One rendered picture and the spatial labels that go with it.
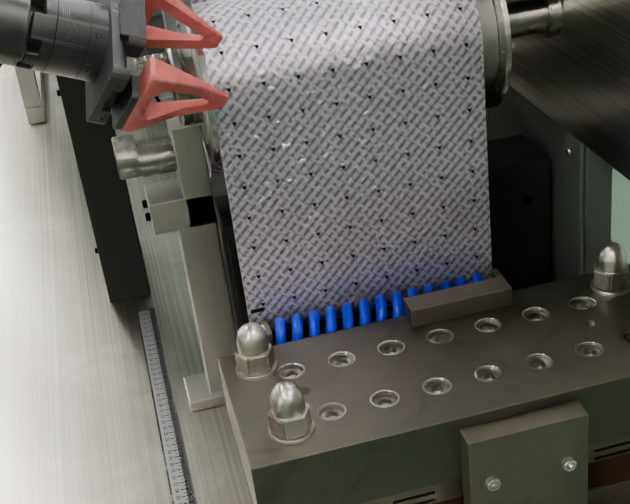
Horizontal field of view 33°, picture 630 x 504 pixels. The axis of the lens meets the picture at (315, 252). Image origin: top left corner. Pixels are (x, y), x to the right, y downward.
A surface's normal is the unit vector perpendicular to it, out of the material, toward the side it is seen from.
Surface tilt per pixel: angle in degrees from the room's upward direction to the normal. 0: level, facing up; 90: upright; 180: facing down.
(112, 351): 0
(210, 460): 0
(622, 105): 90
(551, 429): 90
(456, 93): 90
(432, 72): 90
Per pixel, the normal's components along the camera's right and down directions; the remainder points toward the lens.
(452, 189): 0.23, 0.44
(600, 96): -0.97, 0.21
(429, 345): -0.11, -0.87
